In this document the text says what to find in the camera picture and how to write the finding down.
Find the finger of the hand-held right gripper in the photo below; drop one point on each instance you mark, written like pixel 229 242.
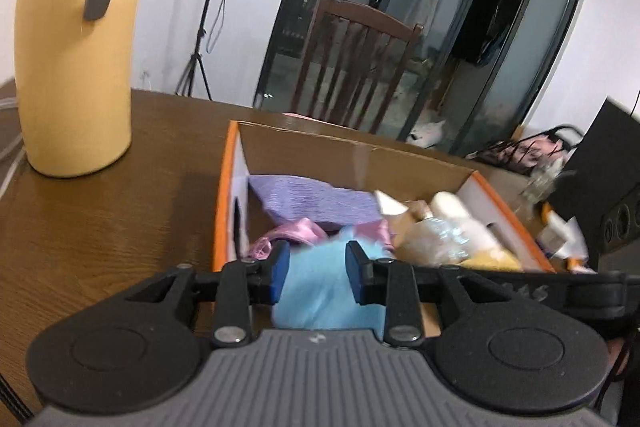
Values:
pixel 535 289

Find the yellow thermos jug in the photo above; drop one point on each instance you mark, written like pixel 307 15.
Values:
pixel 75 82

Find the black tripod stand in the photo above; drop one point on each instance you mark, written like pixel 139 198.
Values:
pixel 200 42

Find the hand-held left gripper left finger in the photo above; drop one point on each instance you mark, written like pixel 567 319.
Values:
pixel 279 277

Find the hanging dark clothes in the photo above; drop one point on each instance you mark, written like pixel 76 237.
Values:
pixel 492 7

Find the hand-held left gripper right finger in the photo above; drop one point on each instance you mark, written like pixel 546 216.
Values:
pixel 356 274

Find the white triangular foam piece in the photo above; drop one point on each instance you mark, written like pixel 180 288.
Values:
pixel 390 203

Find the light blue cloth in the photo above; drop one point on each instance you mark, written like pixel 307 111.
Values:
pixel 315 287

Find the dark wooden slatted chair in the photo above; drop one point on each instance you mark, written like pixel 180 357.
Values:
pixel 370 19

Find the yellow sponge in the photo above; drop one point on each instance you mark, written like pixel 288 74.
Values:
pixel 492 259

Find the white plush dog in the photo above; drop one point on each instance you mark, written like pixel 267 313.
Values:
pixel 427 133

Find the white foam cylinder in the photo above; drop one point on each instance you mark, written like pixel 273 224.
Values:
pixel 457 212

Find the black speaker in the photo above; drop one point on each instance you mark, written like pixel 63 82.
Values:
pixel 605 167

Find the purple cloth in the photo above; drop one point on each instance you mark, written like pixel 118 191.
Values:
pixel 310 199

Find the orange cardboard box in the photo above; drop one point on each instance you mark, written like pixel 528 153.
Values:
pixel 350 157

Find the pink satin cloth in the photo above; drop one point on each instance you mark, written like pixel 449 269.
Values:
pixel 295 229

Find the clear plastic bag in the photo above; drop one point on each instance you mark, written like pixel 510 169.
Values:
pixel 435 239

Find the white paper sheet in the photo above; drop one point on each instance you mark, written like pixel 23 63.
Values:
pixel 565 237

